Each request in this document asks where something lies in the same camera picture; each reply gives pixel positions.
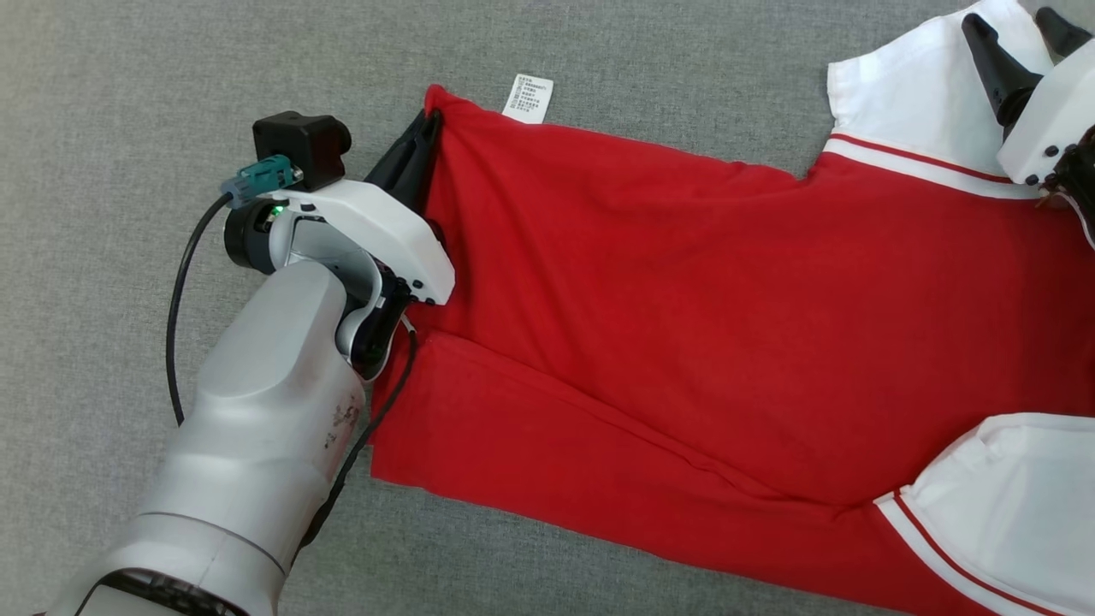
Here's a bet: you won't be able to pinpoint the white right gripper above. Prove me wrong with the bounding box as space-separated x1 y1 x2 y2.
961 7 1095 187

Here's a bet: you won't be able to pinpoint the red shirt white sleeves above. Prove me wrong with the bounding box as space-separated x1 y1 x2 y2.
368 0 1095 616

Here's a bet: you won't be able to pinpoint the black left cable teal plug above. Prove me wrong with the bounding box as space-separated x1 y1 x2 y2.
167 154 302 427

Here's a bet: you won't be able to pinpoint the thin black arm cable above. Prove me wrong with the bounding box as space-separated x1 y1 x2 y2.
299 317 420 548

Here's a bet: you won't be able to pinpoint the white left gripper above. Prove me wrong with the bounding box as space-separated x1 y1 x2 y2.
272 111 456 307

